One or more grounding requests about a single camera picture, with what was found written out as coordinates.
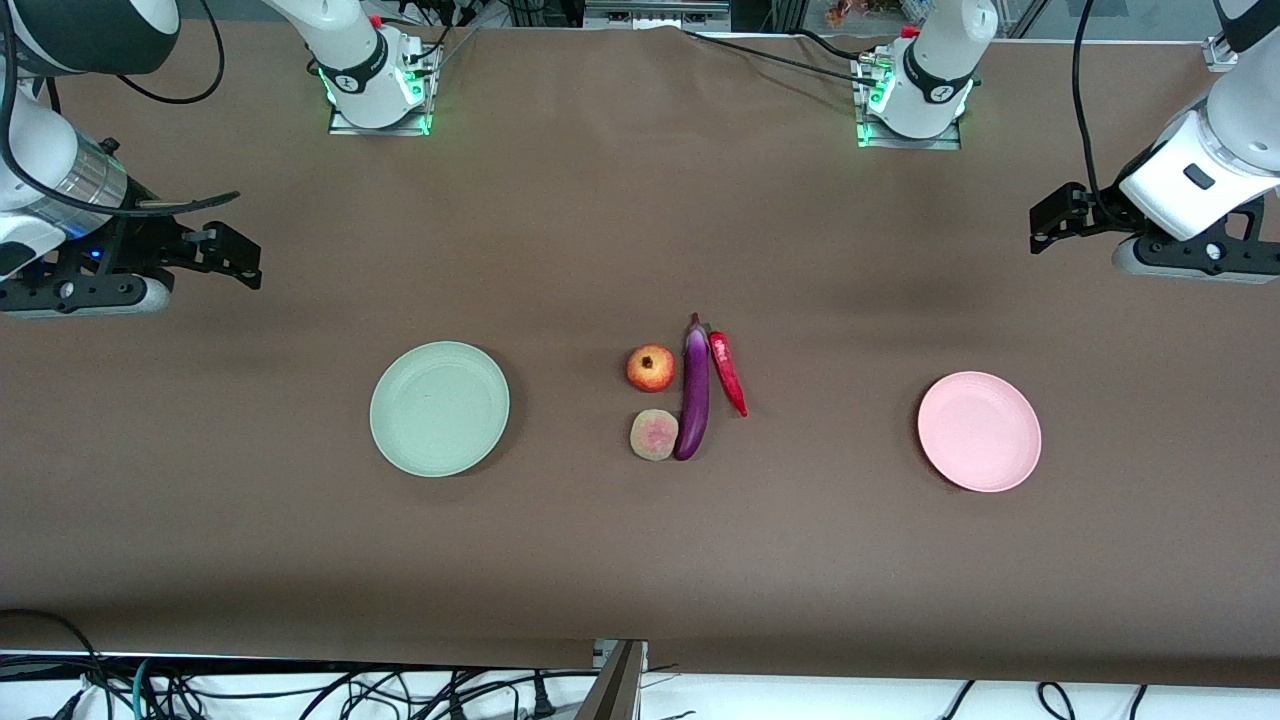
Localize red chili pepper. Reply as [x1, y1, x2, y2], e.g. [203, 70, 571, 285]
[708, 329, 749, 418]

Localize teal cable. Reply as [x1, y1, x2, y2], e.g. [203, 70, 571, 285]
[128, 655, 159, 720]

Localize long black table cable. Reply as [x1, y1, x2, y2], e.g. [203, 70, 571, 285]
[680, 28, 886, 89]

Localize short black table cable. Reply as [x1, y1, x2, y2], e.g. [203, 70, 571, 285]
[795, 28, 881, 66]

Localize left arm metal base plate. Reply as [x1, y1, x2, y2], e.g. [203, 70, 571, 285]
[855, 55, 963, 151]

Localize red apple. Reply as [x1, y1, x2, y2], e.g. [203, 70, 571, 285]
[626, 345, 677, 393]

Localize pink-green peach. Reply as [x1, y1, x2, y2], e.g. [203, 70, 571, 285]
[629, 409, 680, 463]

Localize grey metal bracket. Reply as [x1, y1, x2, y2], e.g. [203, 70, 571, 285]
[578, 640, 649, 720]

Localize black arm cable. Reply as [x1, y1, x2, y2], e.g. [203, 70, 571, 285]
[0, 0, 243, 216]
[1072, 0, 1136, 229]

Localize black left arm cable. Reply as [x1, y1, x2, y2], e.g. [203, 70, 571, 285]
[1072, 0, 1136, 229]

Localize thick black looped cable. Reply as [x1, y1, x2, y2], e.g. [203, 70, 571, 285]
[0, 608, 113, 720]

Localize long purple eggplant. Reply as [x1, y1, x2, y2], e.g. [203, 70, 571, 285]
[672, 312, 712, 462]

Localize tangled black cables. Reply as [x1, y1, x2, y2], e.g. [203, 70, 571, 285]
[60, 660, 601, 720]

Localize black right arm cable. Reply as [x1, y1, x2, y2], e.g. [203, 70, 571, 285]
[0, 0, 243, 216]

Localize pink plate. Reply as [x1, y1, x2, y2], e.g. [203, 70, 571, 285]
[917, 371, 1043, 493]

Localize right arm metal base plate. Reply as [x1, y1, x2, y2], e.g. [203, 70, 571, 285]
[328, 50, 433, 137]

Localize brown table cover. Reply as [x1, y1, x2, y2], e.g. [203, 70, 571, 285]
[0, 18, 1280, 691]

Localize grey metal beam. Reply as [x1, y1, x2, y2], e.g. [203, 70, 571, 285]
[583, 0, 733, 31]

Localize pale green plate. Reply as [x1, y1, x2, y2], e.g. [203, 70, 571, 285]
[369, 341, 511, 478]

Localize black cable bundle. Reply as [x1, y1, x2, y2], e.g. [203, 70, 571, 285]
[385, 0, 481, 76]

